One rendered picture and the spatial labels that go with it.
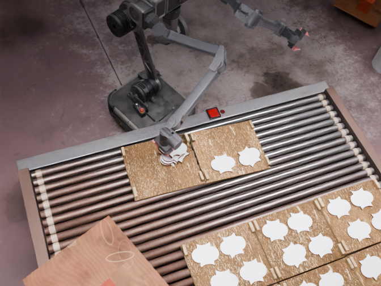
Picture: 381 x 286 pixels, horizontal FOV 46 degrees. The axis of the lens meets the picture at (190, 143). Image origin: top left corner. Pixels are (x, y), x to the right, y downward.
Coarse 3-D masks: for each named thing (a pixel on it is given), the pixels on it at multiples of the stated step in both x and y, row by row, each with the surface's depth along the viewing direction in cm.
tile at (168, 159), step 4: (180, 148) 258; (180, 152) 257; (164, 156) 254; (168, 156) 255; (176, 156) 255; (180, 156) 257; (164, 160) 254; (168, 160) 253; (172, 160) 254; (176, 160) 254
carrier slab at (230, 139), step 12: (192, 132) 272; (204, 132) 273; (216, 132) 274; (228, 132) 275; (240, 132) 276; (252, 132) 277; (192, 144) 268; (204, 144) 269; (216, 144) 269; (228, 144) 270; (240, 144) 271; (252, 144) 272; (204, 156) 264; (228, 156) 266; (264, 156) 269; (204, 168) 260; (240, 168) 263; (252, 168) 263; (264, 168) 264; (216, 180) 257
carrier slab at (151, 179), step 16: (144, 144) 264; (128, 160) 257; (144, 160) 259; (192, 160) 262; (128, 176) 252; (144, 176) 253; (160, 176) 254; (176, 176) 255; (192, 176) 256; (144, 192) 248; (160, 192) 249
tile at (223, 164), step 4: (216, 156) 264; (220, 156) 264; (224, 156) 264; (216, 160) 262; (220, 160) 263; (224, 160) 263; (228, 160) 263; (232, 160) 263; (212, 164) 261; (216, 164) 261; (220, 164) 261; (224, 164) 261; (228, 164) 262; (232, 164) 262; (212, 168) 260; (216, 168) 259; (220, 168) 260; (224, 168) 260; (228, 168) 260; (220, 172) 258; (224, 172) 260
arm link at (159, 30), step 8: (160, 24) 239; (152, 32) 239; (160, 32) 238; (168, 32) 237; (176, 32) 239; (168, 40) 240; (176, 40) 238; (184, 40) 236; (192, 40) 235; (200, 40) 234; (192, 48) 236; (200, 48) 233; (208, 48) 232; (216, 48) 230; (224, 48) 230; (216, 56) 229; (224, 56) 229; (224, 64) 230
